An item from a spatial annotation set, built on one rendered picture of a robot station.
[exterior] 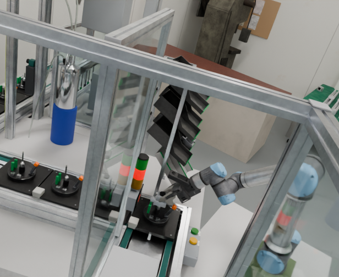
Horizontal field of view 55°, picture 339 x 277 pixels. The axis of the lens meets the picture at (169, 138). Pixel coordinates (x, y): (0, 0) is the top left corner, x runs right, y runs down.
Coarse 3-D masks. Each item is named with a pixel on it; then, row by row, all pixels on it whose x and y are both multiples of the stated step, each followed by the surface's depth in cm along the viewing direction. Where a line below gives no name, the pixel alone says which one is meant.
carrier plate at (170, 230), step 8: (144, 200) 181; (136, 208) 173; (168, 208) 180; (176, 208) 181; (136, 216) 168; (176, 216) 176; (144, 224) 164; (168, 224) 169; (176, 224) 170; (144, 232) 162; (152, 232) 161; (160, 232) 162; (168, 232) 164; (168, 240) 162
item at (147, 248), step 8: (128, 232) 160; (136, 232) 166; (120, 240) 153; (128, 240) 156; (136, 240) 161; (144, 240) 163; (152, 240) 164; (160, 240) 165; (128, 248) 156; (136, 248) 157; (144, 248) 158; (152, 248) 159; (160, 248) 160; (168, 248) 158; (152, 256) 155; (160, 256) 156; (168, 256) 153; (104, 264) 140; (160, 264) 155; (160, 272) 145
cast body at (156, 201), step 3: (159, 192) 166; (162, 192) 165; (156, 195) 168; (159, 195) 164; (162, 195) 163; (153, 198) 167; (156, 198) 164; (159, 198) 164; (150, 201) 168; (153, 201) 167; (156, 201) 165; (156, 204) 166; (159, 204) 165; (162, 204) 165; (165, 204) 165
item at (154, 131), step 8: (160, 120) 188; (168, 120) 187; (152, 128) 177; (160, 128) 175; (168, 128) 188; (152, 136) 179; (160, 136) 177; (168, 136) 176; (176, 136) 188; (160, 144) 179; (176, 144) 189; (176, 152) 183; (184, 152) 189; (184, 160) 183
